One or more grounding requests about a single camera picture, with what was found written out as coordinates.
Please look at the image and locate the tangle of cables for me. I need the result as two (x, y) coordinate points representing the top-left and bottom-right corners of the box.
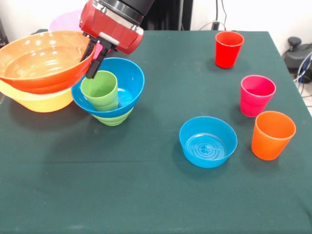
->
(293, 55), (312, 98)

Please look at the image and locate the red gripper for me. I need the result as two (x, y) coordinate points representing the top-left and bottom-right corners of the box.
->
(79, 0), (145, 79)

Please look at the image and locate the large yellow-orange plastic bowl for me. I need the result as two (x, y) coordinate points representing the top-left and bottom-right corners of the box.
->
(0, 79), (75, 113)

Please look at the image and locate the magenta plastic cup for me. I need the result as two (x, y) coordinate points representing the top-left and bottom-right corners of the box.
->
(239, 75), (277, 118)

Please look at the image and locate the orange plastic cup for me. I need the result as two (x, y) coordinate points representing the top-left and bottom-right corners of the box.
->
(251, 111), (297, 161)

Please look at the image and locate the large pink plastic bowl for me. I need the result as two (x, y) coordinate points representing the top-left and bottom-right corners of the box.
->
(48, 9), (85, 32)

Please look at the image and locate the orange-red plastic bowl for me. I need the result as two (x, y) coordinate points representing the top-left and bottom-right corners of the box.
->
(0, 30), (97, 95)

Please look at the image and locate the black wall power cable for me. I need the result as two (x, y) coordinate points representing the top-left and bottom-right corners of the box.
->
(198, 0), (229, 31)

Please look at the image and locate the small ringed blue bowl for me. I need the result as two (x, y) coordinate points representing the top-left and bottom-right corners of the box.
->
(179, 116), (238, 169)

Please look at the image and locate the small green plastic bowl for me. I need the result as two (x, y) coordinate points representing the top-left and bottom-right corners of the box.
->
(92, 107), (134, 127)

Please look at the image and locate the green plastic cup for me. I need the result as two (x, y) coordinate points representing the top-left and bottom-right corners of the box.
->
(80, 70), (119, 112)

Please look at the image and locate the large smooth blue bowl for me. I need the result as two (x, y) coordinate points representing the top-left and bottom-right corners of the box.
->
(71, 57), (145, 118)

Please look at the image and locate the red plastic cup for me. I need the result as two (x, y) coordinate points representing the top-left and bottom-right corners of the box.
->
(214, 30), (245, 69)

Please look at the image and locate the dark green tablecloth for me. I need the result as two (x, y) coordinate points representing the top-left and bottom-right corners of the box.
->
(0, 29), (312, 234)

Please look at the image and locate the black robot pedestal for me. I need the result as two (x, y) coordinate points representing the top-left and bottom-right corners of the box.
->
(141, 0), (193, 31)

